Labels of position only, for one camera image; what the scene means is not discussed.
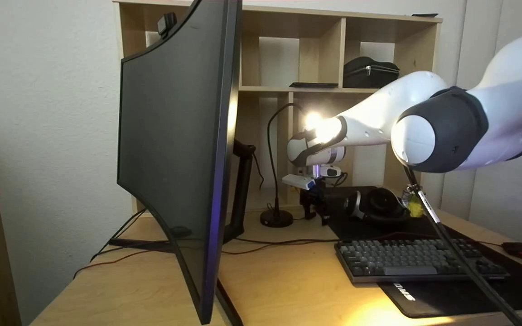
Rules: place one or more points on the wooden cubby shelf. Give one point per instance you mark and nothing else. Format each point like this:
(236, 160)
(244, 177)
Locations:
(320, 54)

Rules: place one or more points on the small yellow bottle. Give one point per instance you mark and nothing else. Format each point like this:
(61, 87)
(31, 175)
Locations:
(415, 206)

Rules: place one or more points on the grey mechanical keyboard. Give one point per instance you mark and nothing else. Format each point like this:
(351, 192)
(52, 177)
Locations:
(406, 260)

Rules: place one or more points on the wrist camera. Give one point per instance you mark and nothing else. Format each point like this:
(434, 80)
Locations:
(298, 181)

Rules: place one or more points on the black curved monitor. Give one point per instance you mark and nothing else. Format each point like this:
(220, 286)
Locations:
(175, 136)

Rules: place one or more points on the black gooseneck desk lamp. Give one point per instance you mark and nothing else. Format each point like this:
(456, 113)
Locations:
(276, 218)

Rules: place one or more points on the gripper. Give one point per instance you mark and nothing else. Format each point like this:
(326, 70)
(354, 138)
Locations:
(314, 194)

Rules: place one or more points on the black headphones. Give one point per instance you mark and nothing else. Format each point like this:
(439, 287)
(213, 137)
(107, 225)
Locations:
(379, 204)

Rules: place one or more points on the black webcam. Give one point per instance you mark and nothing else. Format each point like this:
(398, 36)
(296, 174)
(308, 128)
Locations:
(166, 22)

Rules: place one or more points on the small flat black item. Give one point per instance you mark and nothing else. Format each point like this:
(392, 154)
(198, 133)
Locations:
(425, 15)

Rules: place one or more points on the flat black device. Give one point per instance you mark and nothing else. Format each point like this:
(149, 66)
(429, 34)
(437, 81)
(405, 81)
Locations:
(314, 85)

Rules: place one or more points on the black desk mat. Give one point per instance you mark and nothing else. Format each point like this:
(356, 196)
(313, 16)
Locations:
(447, 296)

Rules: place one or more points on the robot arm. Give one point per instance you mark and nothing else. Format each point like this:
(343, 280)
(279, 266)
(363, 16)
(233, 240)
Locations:
(424, 136)

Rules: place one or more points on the black zip case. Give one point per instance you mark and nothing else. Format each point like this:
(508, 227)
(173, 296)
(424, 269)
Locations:
(369, 72)

